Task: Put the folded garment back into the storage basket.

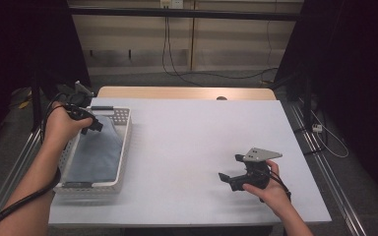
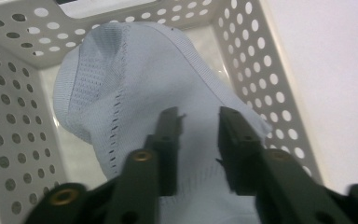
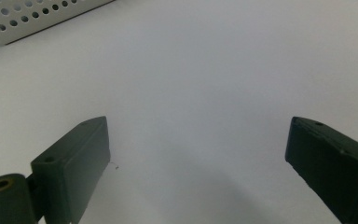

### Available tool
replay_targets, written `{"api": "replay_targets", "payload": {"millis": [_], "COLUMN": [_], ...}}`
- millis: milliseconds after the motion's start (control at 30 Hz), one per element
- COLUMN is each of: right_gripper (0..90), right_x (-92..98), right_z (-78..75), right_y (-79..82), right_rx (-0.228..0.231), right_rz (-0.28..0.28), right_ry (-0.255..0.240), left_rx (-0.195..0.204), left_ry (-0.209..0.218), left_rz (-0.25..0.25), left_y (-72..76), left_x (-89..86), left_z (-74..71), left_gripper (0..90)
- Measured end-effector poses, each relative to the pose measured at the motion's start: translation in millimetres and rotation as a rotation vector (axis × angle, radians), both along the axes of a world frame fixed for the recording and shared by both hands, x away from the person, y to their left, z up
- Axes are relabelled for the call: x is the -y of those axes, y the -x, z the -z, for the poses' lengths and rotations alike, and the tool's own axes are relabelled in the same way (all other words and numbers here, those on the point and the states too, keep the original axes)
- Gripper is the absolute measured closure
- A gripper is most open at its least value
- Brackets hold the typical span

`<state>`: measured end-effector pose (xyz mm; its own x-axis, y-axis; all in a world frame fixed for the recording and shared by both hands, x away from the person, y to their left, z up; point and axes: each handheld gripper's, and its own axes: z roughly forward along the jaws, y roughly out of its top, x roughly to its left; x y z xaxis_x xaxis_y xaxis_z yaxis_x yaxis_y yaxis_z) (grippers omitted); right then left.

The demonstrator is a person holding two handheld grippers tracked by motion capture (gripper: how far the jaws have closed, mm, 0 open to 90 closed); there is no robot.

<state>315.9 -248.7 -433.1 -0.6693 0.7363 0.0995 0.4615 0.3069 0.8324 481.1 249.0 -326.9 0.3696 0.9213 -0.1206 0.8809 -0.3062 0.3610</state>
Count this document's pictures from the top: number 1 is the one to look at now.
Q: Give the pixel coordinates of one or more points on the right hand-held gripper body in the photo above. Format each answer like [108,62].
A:
[257,175]

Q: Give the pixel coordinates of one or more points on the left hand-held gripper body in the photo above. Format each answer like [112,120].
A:
[77,98]

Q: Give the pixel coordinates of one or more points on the light blue tank top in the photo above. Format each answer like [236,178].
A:
[95,157]

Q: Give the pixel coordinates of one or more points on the white perforated plastic basket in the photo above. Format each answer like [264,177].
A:
[124,147]

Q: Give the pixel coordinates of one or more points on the person's left hand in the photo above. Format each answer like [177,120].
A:
[60,129]

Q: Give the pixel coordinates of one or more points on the person's right hand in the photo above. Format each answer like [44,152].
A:
[275,196]

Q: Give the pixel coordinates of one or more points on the white table board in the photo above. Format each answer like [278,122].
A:
[183,157]

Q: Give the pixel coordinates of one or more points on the dark table grommet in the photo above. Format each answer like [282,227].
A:
[221,98]

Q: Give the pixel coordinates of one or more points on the white plug adapter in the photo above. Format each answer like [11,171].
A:
[317,128]

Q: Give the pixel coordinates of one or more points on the black curtain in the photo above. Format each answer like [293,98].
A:
[357,65]
[13,39]

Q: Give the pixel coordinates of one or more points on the wooden table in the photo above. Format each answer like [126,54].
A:
[177,92]

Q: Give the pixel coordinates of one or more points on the long desk with dark edge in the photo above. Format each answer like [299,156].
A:
[177,13]

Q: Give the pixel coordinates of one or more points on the metal floor rail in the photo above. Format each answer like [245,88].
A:
[338,196]
[3,193]

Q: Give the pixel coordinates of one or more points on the white wall socket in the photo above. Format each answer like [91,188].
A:
[172,3]

